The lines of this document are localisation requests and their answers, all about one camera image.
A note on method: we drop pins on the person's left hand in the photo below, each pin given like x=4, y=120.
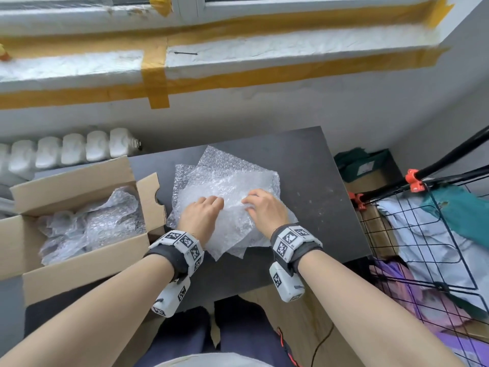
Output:
x=198, y=221

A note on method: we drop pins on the person's dark trousers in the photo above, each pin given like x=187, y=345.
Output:
x=244, y=332

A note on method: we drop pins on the black metal tube frame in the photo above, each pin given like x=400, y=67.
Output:
x=451, y=160

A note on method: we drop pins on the dark green box with label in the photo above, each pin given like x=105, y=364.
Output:
x=366, y=166

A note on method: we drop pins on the teal cloth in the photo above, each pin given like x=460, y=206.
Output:
x=466, y=214

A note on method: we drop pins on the yellow chick toy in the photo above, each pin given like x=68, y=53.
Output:
x=4, y=53

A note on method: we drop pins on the person's white shirt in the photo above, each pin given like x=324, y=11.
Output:
x=214, y=361

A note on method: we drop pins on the white window sill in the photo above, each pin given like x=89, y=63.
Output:
x=305, y=45

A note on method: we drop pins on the brown storage carton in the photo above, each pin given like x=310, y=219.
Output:
x=374, y=185

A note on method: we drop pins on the person's right forearm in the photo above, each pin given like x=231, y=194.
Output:
x=363, y=313

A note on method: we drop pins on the person's right hand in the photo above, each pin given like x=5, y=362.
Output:
x=269, y=215

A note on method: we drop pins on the black wristband with marker tiles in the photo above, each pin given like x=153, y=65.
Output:
x=187, y=240
x=290, y=240

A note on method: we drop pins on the orange plastic clip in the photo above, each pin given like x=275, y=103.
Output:
x=357, y=200
x=414, y=180

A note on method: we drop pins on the short yellow tape strip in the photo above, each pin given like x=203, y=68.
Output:
x=154, y=80

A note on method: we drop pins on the purple cloth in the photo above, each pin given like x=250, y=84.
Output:
x=397, y=286

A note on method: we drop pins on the long yellow tape strip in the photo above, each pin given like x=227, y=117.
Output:
x=305, y=19
x=305, y=72

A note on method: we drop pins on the white cloth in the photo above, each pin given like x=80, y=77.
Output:
x=428, y=240

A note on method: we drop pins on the person's left forearm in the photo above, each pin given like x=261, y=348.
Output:
x=95, y=321

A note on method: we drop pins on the white radiator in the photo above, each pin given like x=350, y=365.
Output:
x=72, y=149

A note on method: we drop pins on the white window frame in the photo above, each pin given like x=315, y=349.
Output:
x=187, y=7

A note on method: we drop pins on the thin black nail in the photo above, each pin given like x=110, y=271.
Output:
x=186, y=53

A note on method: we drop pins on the brown cardboard box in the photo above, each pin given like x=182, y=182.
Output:
x=76, y=183

